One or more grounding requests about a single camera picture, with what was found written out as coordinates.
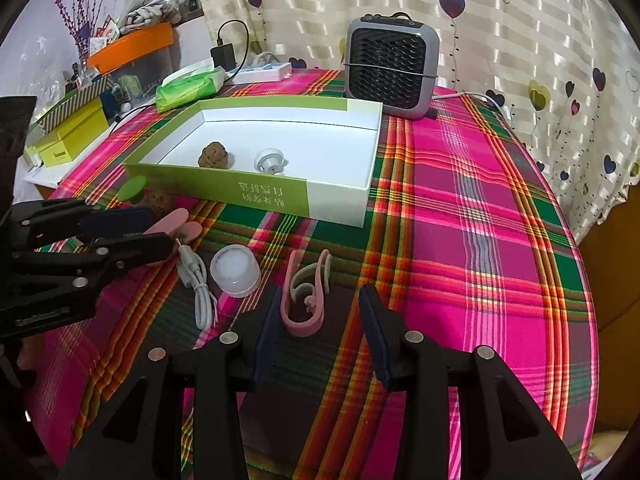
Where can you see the purple flower branches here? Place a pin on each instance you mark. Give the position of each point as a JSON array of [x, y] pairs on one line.
[[75, 10]]

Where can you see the green round lid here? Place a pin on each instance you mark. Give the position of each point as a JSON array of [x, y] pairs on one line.
[[131, 189]]

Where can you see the brown walnut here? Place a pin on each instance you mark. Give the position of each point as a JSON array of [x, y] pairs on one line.
[[157, 199], [216, 155]]

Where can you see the green and white cardboard box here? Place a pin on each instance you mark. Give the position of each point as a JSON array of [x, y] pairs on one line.
[[200, 185]]

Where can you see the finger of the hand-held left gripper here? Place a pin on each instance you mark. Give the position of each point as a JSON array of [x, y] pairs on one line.
[[140, 250], [117, 222]]

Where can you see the orange storage bin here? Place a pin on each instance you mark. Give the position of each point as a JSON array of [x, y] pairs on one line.
[[135, 42]]

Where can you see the pink oblong case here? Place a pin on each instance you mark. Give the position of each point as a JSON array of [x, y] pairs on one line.
[[172, 220]]

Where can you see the olive striped box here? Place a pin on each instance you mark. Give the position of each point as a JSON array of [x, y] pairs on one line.
[[65, 105]]

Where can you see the green tissue pack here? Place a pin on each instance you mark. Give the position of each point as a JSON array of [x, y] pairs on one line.
[[190, 90]]

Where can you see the white work gloves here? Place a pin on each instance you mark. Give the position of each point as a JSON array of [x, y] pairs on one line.
[[142, 10]]

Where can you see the clear round dome cap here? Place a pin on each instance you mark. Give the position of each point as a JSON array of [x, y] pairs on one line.
[[235, 270]]

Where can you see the black charger adapter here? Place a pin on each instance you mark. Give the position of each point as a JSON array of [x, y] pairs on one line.
[[222, 55]]

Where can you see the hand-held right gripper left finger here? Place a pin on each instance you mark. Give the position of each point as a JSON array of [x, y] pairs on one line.
[[267, 330]]

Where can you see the yellow cardboard box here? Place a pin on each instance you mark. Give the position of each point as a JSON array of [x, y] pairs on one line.
[[75, 130]]

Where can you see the pink green plaid tablecloth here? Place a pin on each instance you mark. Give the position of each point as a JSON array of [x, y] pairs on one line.
[[450, 260]]

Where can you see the pink curved clip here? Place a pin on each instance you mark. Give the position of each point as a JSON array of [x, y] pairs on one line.
[[291, 280]]

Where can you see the cream heart print curtain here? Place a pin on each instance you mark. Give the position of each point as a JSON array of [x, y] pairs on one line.
[[500, 35]]

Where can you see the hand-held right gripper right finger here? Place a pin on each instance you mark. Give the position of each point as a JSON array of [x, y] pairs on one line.
[[375, 330]]

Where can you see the grey portable heater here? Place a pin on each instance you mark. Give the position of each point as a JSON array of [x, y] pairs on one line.
[[390, 60]]

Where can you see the white power strip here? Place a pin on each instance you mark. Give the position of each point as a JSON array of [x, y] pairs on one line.
[[265, 72]]

